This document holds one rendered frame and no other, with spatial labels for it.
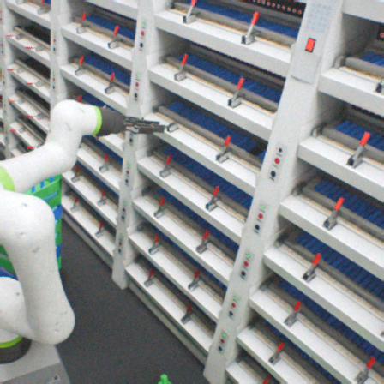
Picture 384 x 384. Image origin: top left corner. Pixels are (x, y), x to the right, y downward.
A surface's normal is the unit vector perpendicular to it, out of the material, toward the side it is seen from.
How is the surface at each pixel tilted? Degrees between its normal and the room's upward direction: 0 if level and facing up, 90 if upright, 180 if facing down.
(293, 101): 90
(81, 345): 0
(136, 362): 0
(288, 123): 90
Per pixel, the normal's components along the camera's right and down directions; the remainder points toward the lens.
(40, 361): 0.14, -0.84
